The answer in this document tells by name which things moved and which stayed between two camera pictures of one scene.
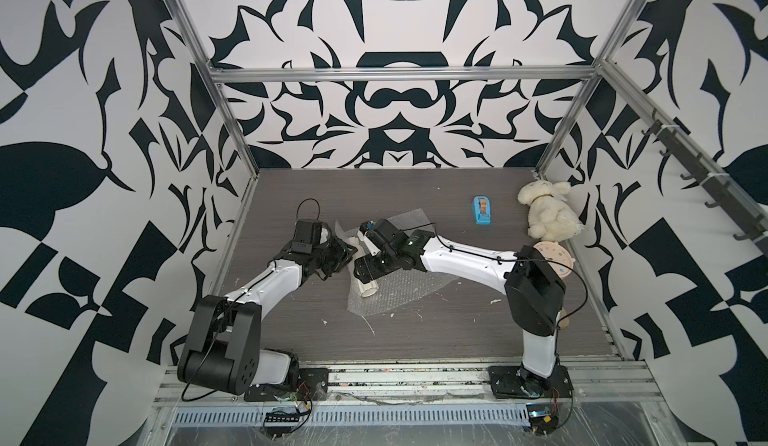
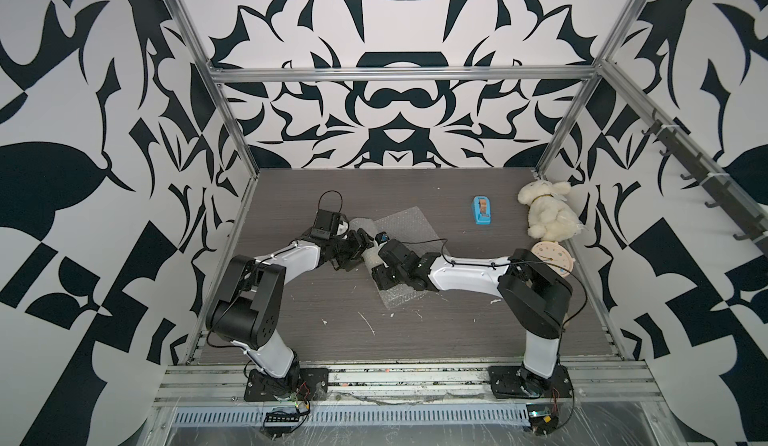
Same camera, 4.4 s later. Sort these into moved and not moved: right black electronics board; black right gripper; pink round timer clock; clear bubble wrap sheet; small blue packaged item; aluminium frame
Moved: black right gripper; clear bubble wrap sheet
Not moved: small blue packaged item; aluminium frame; pink round timer clock; right black electronics board
